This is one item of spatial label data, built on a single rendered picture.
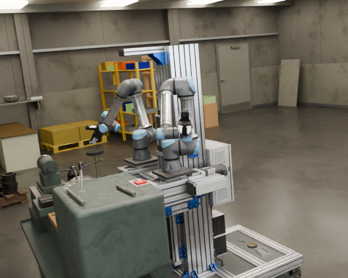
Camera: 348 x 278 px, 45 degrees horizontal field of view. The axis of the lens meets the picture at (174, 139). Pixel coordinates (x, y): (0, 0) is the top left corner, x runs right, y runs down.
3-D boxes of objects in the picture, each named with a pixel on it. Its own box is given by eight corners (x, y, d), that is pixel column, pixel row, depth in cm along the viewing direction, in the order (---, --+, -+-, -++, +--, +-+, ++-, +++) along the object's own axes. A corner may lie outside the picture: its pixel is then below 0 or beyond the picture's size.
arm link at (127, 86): (130, 85, 321) (105, 137, 340) (136, 84, 331) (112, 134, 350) (118, 78, 324) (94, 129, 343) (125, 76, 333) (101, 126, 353)
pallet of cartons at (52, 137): (94, 137, 1106) (92, 118, 1096) (109, 142, 1017) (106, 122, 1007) (40, 147, 1037) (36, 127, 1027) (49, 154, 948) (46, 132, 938)
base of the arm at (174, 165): (176, 166, 305) (175, 153, 303) (187, 170, 292) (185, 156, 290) (158, 170, 297) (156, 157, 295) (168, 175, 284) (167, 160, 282)
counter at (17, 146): (22, 150, 1018) (17, 121, 1004) (42, 166, 839) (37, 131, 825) (-7, 155, 986) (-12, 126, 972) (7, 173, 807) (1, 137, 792)
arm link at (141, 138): (130, 148, 332) (128, 132, 329) (138, 144, 344) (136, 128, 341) (143, 148, 327) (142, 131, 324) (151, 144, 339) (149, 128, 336)
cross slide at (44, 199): (98, 195, 330) (97, 190, 329) (42, 208, 311) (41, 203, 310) (91, 190, 346) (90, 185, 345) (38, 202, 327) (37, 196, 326)
